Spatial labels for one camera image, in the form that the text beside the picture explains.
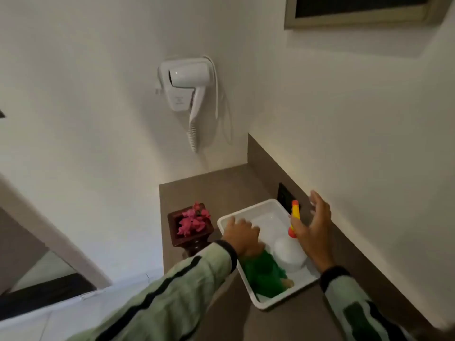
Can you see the person's right hand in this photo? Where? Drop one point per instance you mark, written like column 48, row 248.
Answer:
column 318, row 237

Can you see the person's left hand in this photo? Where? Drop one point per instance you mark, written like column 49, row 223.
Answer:
column 243, row 239

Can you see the person's left fingers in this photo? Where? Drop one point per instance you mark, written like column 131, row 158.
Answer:
column 245, row 224

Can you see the person's right thumb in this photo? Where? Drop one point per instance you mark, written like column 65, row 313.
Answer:
column 297, row 226

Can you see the person's left forearm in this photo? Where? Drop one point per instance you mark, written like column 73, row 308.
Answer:
column 170, row 298

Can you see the person's right forearm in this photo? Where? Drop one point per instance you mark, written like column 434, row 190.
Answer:
column 355, row 308

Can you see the white plastic tray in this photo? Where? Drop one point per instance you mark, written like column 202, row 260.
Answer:
column 268, row 220

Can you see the white spray bottle yellow nozzle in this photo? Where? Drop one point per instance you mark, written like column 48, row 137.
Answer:
column 289, row 253

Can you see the pink flowers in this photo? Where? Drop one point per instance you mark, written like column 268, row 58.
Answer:
column 192, row 220

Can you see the green cloth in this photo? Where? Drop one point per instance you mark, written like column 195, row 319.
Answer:
column 265, row 275

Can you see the dark wooden vase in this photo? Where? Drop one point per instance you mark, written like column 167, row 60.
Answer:
column 192, row 243

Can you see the small beige sponge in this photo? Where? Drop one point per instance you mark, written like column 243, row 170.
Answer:
column 289, row 283

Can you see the white hair dryer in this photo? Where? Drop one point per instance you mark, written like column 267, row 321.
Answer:
column 190, row 76

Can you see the black wall socket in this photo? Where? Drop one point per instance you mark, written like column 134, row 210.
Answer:
column 284, row 198

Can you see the beige door frame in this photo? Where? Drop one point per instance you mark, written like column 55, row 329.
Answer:
column 53, row 241

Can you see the beige window frame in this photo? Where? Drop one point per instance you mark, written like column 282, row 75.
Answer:
column 355, row 19

